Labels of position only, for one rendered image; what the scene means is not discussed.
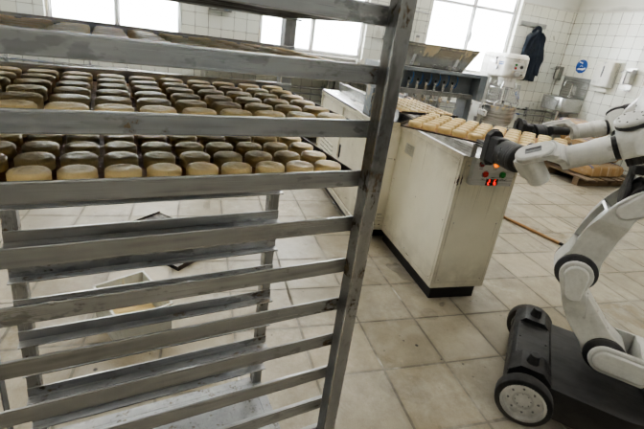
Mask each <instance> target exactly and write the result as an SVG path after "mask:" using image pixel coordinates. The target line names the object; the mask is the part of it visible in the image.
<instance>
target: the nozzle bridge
mask: <svg viewBox="0 0 644 429"><path fill-rule="evenodd" d="M365 64H368V65H377V66H380V61H379V60H375V59H368V58H366V59H365ZM413 71H414V79H413V80H412V78H413ZM422 72H423V73H424V77H423V80H422V76H423V74H422ZM430 73H432V80H431V83H430V85H429V86H428V87H427V89H426V90H424V85H425V82H426V79H428V83H429V82H430V79H431V74H430ZM439 74H441V81H440V83H439V80H440V75H439ZM448 75H449V76H448ZM456 76H457V77H458V83H457V85H456V82H457V77H456ZM408 77H410V82H411V81H412V82H411V83H410V84H409V88H406V87H405V86H406V82H407V80H408ZM417 78H419V83H420V82H421V80H422V82H421V84H419V87H418V89H415V83H416V80H417ZM487 79H488V76H483V75H478V74H474V73H469V72H463V73H462V72H454V71H447V70H440V69H432V68H425V67H417V66H409V65H404V70H403V75H402V84H401V89H400V92H403V93H411V94H421V95H429V96H439V97H448V98H457V100H456V104H455V107H454V111H453V115H456V116H458V118H460V119H464V120H466V121H467V118H468V115H469V111H470V107H471V103H472V100H474V101H479V102H482V98H483V94H484V91H485V87H486V83H487ZM435 80H437V82H436V83H437V85H438V83H439V85H438V86H437V87H436V89H435V91H432V87H433V83H434V81H435ZM443 81H445V82H446V83H445V85H446V86H447V84H448V86H447V87H446V88H445V90H444V92H441V87H442V84H443ZM448 81H449V83H448ZM452 82H454V84H453V87H454V86H455V85H456V87H455V88H454V89H453V90H452V93H450V92H449V88H450V86H451V83H452ZM366 85H367V88H366V94H365V100H364V105H363V111H362V113H363V114H365V115H367V116H368V117H370V116H371V110H372V104H373V98H374V94H375V88H376V85H375V84H366Z"/></svg>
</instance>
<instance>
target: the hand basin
mask: <svg viewBox="0 0 644 429"><path fill-rule="evenodd" d="M621 64H622V63H621V62H615V61H606V60H598V62H597V65H596V68H595V71H594V74H593V77H592V79H583V78H576V77H571V76H565V77H564V80H563V85H562V88H561V91H560V94H559V96H558V95H549V94H543V97H542V100H541V104H540V107H543V108H547V109H551V110H554V111H556V115H555V118H554V121H557V119H559V118H560V112H563V113H568V114H569V113H573V114H579V113H580V111H581V108H582V106H583V103H584V100H585V98H586V95H587V91H588V88H589V86H590V85H594V87H593V88H592V90H594V91H600V92H606V90H607V88H612V87H613V85H614V83H615V80H616V77H617V75H618V72H619V69H620V67H621ZM555 68H556V69H555V73H554V76H553V79H557V80H561V78H562V74H563V71H564V67H561V66H556V67H555ZM568 114H567V116H566V117H567V118H568ZM558 117H559V118H558Z"/></svg>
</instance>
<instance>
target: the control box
mask: <svg viewBox="0 0 644 429"><path fill-rule="evenodd" d="M479 158H480V156H475V157H472V160H471V167H470V171H469V175H468V179H467V182H466V183H467V184H469V185H478V186H505V187H510V186H511V183H512V180H513V177H514V174H515V173H514V172H511V171H509V170H507V169H505V168H503V167H498V168H495V164H492V165H491V166H490V165H485V166H484V167H480V163H481V161H480V159H479ZM484 171H487V172H488V173H489V176H488V177H483V172H484ZM501 172H505V173H506V176H505V177H504V178H500V173H501ZM488 180H491V182H490V181H489V182H490V184H489V183H488ZM495 180H496V182H495V185H493V183H494V181H495ZM487 183H488V184H489V185H487Z"/></svg>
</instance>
